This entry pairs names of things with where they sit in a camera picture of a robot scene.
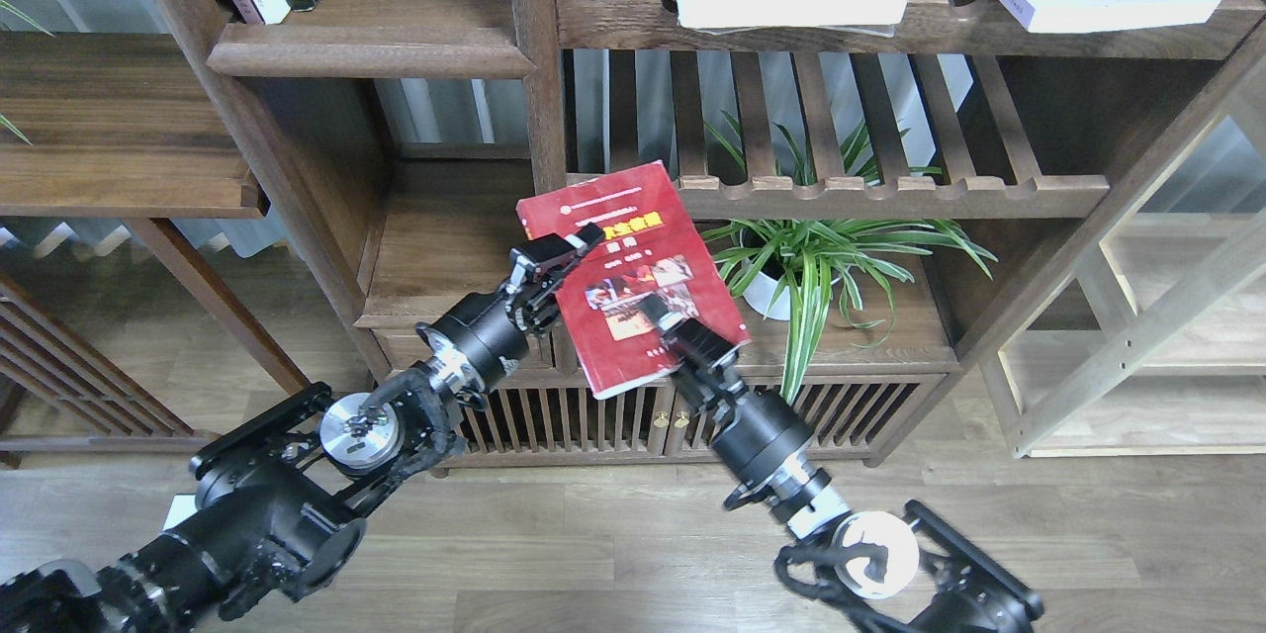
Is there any red book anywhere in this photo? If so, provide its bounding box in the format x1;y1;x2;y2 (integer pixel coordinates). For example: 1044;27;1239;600
517;161;749;400

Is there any white table leg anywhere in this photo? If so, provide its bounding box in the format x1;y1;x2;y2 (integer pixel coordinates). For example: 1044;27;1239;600
162;492;199;530

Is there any left slatted cabinet door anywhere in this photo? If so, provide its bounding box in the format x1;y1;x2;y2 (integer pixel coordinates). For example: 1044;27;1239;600
457;382;675;467

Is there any dark wooden bookshelf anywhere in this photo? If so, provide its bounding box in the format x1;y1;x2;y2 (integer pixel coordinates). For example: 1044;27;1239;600
154;0;1263;422

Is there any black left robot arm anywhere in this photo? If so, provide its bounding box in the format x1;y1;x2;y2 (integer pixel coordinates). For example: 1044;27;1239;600
3;224;604;632

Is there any right slatted cabinet door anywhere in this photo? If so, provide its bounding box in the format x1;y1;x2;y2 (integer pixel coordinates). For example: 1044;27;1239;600
643;373;944;466

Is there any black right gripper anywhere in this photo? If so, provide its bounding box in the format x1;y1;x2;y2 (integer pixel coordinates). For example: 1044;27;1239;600
644;303;817;505

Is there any small wooden drawer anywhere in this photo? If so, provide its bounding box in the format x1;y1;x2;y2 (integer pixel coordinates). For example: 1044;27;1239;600
376;328;555;372

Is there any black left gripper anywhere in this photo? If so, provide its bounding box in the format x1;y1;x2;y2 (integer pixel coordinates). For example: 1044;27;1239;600
415;223;605;389

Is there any slatted cabinet door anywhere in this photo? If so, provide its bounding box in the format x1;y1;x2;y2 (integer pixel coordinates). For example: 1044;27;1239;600
643;373;944;466
457;382;675;467

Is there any white plant pot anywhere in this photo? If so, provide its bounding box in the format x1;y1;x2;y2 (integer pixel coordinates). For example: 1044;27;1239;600
733;227;824;322

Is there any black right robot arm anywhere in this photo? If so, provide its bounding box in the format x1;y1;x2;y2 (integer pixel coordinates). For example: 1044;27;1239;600
639;296;1044;632

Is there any light wooden rack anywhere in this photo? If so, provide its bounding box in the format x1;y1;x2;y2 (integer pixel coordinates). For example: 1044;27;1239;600
980;61;1265;457

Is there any green spider plant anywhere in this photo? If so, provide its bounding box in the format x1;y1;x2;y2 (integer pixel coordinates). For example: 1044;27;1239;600
703;111;1000;406

